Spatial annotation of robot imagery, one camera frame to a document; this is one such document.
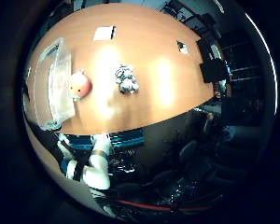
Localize person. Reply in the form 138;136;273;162
213;83;225;99

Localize white paper with black edge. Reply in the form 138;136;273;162
92;25;117;42

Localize small white and black item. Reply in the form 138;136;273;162
175;40;189;56

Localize small black monitor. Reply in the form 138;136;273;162
195;36;217;61

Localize grey white striped plush toy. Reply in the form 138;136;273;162
114;63;141;94

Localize red cable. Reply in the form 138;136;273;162
115;199;217;213

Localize pink round plush toy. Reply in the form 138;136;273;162
66;68;93;102

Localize ceiling light strip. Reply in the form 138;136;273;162
244;12;279;116

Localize clear plastic container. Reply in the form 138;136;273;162
33;36;77;132

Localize blue striped panel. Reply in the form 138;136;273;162
63;130;146;152

